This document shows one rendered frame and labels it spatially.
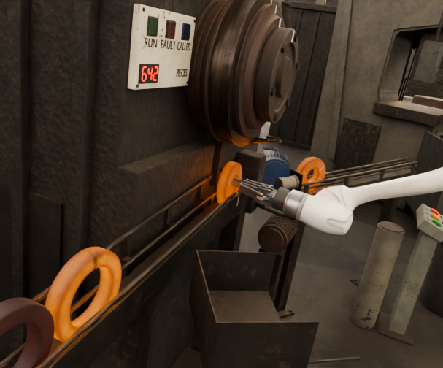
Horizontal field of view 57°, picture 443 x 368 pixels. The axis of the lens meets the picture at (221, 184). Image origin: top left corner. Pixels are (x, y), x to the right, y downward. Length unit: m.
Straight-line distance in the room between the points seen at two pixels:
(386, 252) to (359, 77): 2.27
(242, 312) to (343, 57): 3.26
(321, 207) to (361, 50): 2.82
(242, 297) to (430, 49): 2.90
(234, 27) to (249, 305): 0.71
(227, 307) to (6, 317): 0.51
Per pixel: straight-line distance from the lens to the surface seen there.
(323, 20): 5.50
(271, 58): 1.19
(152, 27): 1.00
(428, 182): 1.31
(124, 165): 1.04
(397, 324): 2.24
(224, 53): 1.14
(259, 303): 1.06
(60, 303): 0.78
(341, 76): 4.02
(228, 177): 1.35
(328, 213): 1.31
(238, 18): 1.18
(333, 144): 4.06
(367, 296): 2.12
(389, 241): 1.99
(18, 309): 0.71
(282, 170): 3.48
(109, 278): 0.89
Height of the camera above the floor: 1.20
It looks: 19 degrees down
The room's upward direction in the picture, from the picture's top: 9 degrees clockwise
